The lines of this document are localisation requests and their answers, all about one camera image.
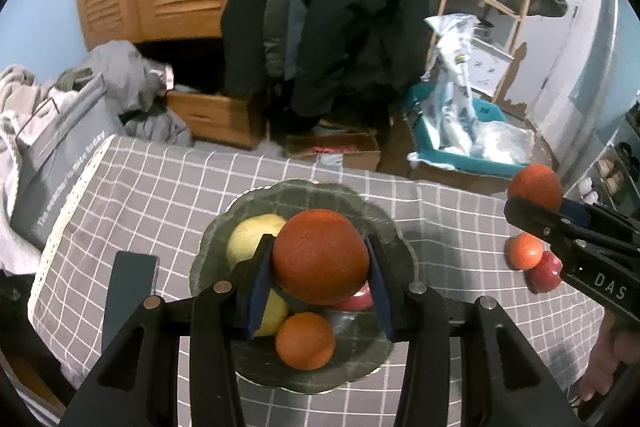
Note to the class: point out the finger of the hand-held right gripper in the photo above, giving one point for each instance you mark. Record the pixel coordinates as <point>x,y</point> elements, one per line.
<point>575,212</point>
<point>535,219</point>

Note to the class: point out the wooden shelf rack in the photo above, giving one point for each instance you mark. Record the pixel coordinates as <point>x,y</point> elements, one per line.
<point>520,7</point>

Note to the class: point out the teal cardboard box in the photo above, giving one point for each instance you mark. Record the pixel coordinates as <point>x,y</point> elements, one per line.
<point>450,162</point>

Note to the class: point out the white printed plastic bag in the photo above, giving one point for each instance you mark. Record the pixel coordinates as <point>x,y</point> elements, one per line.
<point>455,77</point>

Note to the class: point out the grey printed tote bag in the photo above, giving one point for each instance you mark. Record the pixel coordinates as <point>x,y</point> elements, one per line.
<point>60,152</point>

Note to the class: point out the black smartphone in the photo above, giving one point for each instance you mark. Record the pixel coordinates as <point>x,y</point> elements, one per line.
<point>130,287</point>

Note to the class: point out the grey checked tablecloth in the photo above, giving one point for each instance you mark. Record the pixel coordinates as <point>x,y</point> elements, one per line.
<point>150,187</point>

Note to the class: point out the scalloped grey glass plate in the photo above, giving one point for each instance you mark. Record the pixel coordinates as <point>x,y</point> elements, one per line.
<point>360,349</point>

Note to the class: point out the grey clothes pile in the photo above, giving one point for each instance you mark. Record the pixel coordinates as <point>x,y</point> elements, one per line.
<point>130,82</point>

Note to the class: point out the person's right hand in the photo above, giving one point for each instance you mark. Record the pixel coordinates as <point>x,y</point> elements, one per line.
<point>607,357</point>

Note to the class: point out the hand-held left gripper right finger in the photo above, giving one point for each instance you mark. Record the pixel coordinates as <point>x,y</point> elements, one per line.
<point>381,302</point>

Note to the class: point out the shoe rack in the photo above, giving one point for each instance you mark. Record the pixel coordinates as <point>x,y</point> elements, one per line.
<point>610,167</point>

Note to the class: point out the small orange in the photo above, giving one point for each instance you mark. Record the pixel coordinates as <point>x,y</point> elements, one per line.
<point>525,251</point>
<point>535,187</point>
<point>305,341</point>

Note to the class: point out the large dark orange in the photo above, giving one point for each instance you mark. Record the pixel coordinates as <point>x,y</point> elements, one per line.
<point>320,257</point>

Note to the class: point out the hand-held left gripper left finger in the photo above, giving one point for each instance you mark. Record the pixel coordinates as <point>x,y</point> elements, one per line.
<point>259,292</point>

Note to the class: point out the wooden drawer cabinet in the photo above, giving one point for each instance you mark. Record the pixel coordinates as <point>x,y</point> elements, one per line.
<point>215,117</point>

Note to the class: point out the clear plastic bag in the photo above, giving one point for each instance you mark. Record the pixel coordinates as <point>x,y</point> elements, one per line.
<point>502,142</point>

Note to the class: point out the dark green hanging jacket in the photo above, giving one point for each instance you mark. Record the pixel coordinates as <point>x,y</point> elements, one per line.
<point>250,7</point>

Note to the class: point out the yellow pear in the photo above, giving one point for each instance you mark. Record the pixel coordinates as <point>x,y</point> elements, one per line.
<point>250,234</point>
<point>274,312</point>

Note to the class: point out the red apple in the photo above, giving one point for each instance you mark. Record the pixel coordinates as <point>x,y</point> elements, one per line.
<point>545,272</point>
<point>357,302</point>

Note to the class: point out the flat brown cardboard box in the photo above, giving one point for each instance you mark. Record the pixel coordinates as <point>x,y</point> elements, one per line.
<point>335,152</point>

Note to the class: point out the black hanging jacket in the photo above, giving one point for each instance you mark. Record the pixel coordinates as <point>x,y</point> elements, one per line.
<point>360,7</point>

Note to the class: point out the white printed box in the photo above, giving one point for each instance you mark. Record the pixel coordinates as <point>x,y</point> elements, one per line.
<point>487,64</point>

